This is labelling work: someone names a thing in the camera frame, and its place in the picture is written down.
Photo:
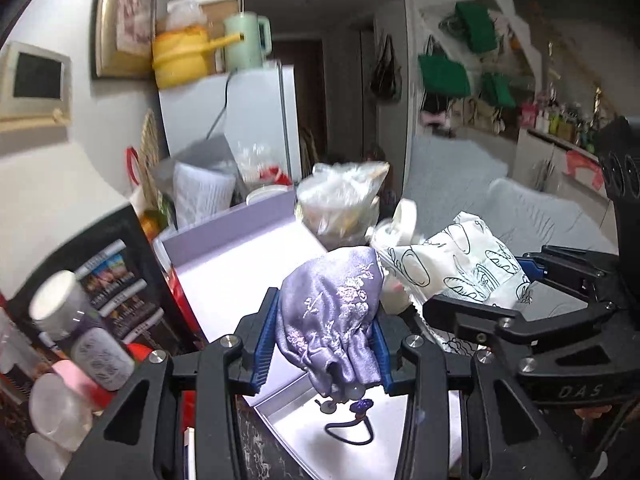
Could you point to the translucent plastic cup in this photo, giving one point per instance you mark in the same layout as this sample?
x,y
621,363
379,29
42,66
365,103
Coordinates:
x,y
45,457
57,410

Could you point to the green tote bag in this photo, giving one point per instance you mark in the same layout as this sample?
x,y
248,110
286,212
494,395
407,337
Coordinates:
x,y
444,76
497,91
475,27

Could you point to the dark wooden door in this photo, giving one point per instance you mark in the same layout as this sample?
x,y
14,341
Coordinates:
x,y
305,90

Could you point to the grey sofa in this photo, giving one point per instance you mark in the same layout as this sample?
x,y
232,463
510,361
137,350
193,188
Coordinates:
x,y
450,170

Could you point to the pink cup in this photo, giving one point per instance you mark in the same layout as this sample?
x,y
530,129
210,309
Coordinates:
x,y
75,375

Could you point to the round woven mat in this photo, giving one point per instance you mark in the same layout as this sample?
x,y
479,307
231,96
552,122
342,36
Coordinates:
x,y
149,155

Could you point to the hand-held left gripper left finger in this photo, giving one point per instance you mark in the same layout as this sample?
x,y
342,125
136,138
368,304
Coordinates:
x,y
262,342

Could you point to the pink plastic bag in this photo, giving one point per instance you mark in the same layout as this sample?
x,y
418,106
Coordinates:
x,y
582,167

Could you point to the yellow pot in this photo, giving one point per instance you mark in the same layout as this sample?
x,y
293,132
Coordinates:
x,y
180,57

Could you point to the patterned label bottle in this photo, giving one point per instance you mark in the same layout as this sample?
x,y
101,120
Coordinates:
x,y
100,355

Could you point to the row of bottles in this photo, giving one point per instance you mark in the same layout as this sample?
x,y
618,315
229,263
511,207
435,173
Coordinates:
x,y
560,122

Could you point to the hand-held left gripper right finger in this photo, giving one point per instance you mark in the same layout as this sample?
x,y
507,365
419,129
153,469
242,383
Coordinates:
x,y
382,357

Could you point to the white printed cloth bag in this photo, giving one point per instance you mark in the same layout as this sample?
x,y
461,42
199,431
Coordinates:
x,y
450,265

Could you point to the white ribbed bag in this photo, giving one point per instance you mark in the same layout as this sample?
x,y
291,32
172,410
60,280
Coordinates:
x,y
202,190

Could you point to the cardboard box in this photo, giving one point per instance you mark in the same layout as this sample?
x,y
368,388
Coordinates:
x,y
222,10

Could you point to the framed picture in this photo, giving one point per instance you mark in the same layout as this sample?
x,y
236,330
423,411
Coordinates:
x,y
130,15

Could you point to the pale green jug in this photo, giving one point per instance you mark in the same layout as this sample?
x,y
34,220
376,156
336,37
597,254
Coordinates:
x,y
242,45

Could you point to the hanging dark bags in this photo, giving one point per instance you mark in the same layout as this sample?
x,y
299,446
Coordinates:
x,y
386,75

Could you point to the clear plastic food bag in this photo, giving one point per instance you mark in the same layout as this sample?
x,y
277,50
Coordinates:
x,y
340,200

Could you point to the white round lid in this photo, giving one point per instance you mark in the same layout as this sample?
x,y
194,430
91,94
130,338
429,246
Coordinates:
x,y
270,194

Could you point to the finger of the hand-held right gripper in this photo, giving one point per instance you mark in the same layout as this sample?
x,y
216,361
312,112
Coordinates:
x,y
465,317
531,266

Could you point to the white cabinet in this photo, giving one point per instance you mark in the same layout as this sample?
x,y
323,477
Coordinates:
x,y
540,160

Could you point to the black printed box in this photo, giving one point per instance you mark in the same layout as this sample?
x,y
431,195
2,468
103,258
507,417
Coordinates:
x,y
125,240

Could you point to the clear bag with red item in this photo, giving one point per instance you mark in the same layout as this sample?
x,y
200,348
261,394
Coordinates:
x,y
262,165

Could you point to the grey paper bag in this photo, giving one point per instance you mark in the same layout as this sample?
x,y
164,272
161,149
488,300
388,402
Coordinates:
x,y
200,152

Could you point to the wall intercom panel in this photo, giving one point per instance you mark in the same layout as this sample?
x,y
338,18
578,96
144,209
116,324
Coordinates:
x,y
35,75

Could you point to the white fridge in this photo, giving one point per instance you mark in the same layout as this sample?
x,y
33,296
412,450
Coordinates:
x,y
250,110

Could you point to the red box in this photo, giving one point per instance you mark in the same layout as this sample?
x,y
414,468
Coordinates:
x,y
181,295

